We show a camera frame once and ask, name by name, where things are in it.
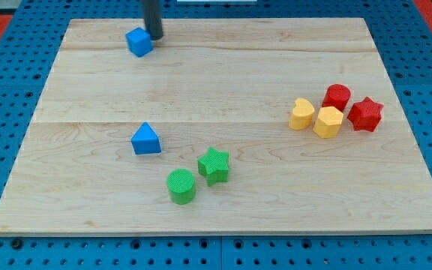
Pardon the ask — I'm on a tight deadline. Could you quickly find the blue triangle block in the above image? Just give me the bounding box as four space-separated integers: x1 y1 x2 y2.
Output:
130 122 161 155

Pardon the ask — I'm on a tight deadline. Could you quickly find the blue cube block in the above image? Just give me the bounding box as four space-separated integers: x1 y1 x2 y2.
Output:
125 28 153 58

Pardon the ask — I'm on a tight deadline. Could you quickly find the green star block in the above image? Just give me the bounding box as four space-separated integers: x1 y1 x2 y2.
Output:
197 147 230 187

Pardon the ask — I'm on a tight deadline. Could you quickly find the light wooden board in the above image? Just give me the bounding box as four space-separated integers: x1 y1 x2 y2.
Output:
0 18 432 237

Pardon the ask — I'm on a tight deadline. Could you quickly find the green cylinder block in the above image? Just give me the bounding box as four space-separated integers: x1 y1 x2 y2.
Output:
166 169 196 205

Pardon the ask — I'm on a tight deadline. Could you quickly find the yellow heart block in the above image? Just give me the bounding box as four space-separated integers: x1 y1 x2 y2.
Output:
289 97 315 131

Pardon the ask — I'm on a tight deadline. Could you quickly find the yellow hexagon block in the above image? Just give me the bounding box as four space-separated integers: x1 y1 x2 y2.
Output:
313 106 344 139

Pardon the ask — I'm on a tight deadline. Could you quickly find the red cylinder block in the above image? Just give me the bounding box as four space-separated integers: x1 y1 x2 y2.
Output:
322 84 351 112

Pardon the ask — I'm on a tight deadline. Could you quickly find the dark cylindrical robot pusher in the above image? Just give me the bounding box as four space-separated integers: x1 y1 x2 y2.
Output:
141 0 164 41

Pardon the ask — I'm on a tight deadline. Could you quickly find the red star block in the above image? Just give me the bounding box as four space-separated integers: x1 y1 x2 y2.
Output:
347 97 384 132

